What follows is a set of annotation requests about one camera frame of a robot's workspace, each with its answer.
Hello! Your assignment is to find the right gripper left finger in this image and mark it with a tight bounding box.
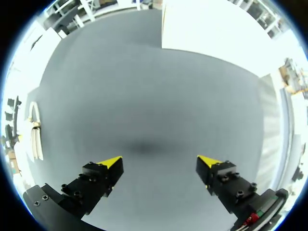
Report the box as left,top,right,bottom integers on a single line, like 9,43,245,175
60,155,125,220

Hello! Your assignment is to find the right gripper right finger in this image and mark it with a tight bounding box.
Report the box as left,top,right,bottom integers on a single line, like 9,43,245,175
195,155,260,218

